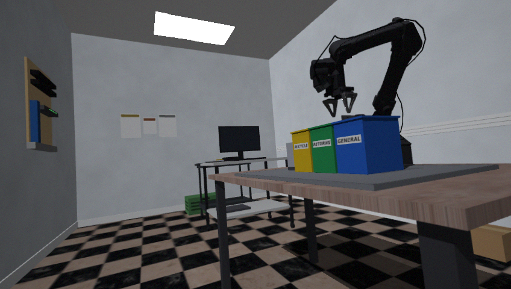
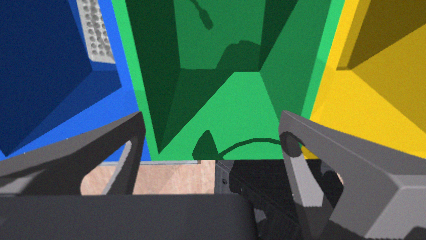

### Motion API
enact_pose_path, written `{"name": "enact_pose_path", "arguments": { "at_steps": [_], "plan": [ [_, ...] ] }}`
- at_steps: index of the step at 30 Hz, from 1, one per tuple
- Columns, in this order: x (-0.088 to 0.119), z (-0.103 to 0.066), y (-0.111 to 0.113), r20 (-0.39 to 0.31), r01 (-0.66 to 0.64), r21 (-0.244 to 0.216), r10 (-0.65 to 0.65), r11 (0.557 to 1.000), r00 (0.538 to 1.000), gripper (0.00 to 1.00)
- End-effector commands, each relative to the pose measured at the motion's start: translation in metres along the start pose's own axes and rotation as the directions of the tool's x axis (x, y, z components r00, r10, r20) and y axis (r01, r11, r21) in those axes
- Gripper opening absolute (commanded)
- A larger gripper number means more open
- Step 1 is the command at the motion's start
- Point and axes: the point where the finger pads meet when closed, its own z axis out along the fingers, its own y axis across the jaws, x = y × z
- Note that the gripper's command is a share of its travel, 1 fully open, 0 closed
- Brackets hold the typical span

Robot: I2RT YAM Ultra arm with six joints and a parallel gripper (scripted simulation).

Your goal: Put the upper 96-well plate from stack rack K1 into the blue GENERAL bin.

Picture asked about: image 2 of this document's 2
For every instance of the green open bin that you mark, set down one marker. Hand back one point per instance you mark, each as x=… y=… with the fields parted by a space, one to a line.
x=212 y=77

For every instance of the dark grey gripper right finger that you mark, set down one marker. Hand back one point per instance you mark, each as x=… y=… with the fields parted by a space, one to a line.
x=384 y=195

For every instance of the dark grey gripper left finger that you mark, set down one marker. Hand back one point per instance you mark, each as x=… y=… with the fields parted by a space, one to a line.
x=59 y=168

